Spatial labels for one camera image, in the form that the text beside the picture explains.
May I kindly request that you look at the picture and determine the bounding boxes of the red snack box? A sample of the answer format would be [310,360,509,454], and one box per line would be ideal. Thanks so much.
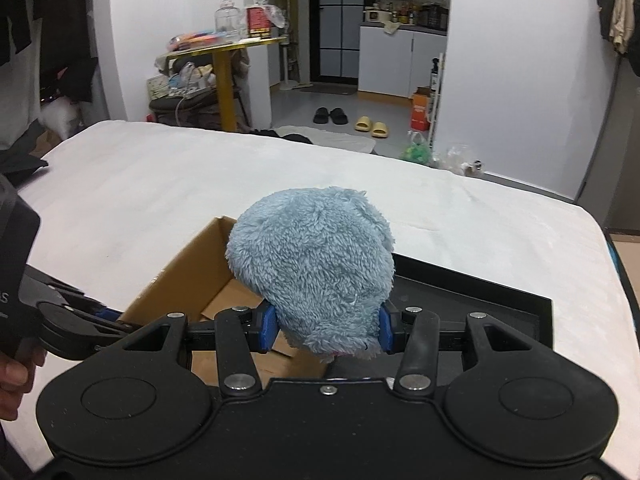
[246,4,271,39]

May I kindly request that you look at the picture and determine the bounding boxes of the brown cardboard box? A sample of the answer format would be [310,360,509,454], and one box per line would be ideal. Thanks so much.
[120,217,326,384]

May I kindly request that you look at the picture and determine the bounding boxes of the grey-blue plush toy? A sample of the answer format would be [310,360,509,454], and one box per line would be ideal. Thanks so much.
[226,186,395,362]

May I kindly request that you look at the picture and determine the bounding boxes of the clear glass jar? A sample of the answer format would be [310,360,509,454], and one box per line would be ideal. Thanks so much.
[215,0,241,42]

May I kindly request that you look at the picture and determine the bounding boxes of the black shallow tray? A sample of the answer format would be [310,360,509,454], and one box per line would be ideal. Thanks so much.
[324,254,553,386]

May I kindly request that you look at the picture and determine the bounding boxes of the green plastic bag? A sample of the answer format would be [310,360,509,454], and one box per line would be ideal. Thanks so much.
[400,130,432,166]

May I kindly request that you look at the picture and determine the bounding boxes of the yellow slipper left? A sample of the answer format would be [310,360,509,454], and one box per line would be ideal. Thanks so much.
[354,116,372,132]

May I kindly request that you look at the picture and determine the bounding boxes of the clear plastic bag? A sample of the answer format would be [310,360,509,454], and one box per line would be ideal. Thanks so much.
[438,144,483,177]

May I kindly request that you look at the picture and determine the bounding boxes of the orange cardboard box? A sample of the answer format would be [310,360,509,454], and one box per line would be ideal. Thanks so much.
[410,87,431,132]

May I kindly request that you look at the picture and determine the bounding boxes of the white kitchen cabinet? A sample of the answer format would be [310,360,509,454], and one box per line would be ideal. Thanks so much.
[358,25,447,98]

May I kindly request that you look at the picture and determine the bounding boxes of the hanging dark clothes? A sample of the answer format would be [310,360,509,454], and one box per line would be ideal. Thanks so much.
[597,0,640,76]

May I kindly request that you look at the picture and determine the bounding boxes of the yellow round side table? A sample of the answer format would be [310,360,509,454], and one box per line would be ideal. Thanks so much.
[162,36,288,132]

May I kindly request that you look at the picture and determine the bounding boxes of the black slipper left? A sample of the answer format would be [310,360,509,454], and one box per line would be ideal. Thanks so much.
[312,107,330,125]

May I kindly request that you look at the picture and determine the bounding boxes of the person left hand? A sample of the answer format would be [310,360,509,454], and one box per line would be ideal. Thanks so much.
[0,347,47,422]

